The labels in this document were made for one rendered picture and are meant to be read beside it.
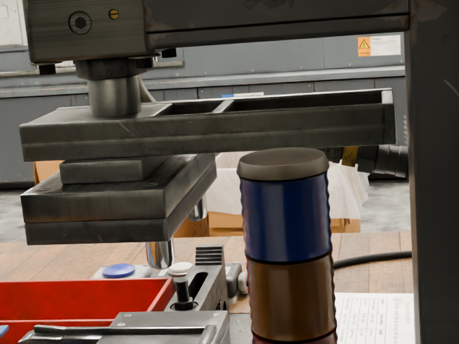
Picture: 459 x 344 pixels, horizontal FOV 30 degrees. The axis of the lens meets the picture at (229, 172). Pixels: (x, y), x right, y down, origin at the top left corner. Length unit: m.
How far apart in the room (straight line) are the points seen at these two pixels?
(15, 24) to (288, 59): 1.77
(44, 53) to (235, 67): 4.61
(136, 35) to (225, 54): 4.63
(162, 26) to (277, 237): 0.24
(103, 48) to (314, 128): 0.15
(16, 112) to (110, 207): 5.17
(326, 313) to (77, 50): 0.29
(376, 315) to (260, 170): 0.63
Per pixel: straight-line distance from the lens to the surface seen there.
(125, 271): 1.05
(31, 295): 1.00
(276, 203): 0.35
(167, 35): 0.55
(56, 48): 0.60
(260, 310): 0.37
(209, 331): 0.71
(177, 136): 0.59
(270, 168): 0.34
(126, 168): 0.59
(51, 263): 1.24
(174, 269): 1.04
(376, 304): 0.99
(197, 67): 5.25
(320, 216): 0.35
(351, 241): 1.22
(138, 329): 0.74
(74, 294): 0.98
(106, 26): 0.58
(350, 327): 0.93
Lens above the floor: 1.27
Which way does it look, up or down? 13 degrees down
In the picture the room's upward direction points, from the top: 5 degrees counter-clockwise
